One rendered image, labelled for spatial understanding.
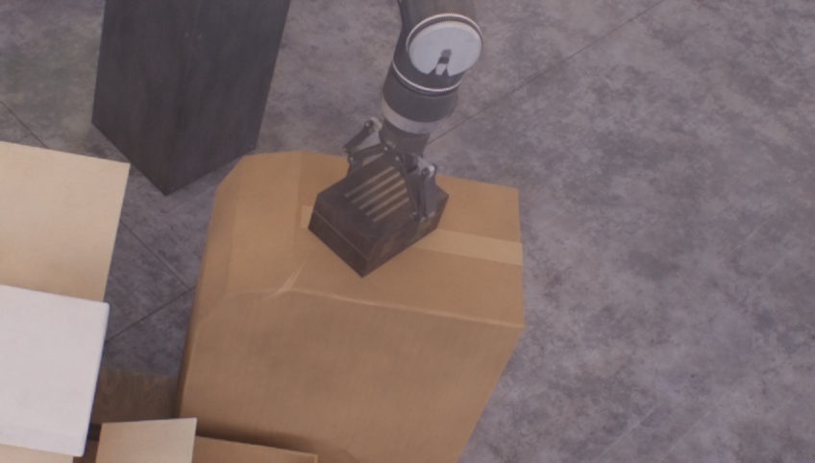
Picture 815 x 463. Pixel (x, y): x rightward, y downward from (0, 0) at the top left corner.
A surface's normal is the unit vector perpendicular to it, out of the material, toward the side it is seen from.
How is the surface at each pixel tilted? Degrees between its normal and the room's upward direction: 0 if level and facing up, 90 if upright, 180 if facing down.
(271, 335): 90
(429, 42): 88
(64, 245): 0
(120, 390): 0
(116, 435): 22
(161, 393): 0
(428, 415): 90
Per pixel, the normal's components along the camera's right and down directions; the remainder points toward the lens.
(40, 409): 0.23, -0.66
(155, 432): -0.15, -0.67
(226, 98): 0.69, 0.63
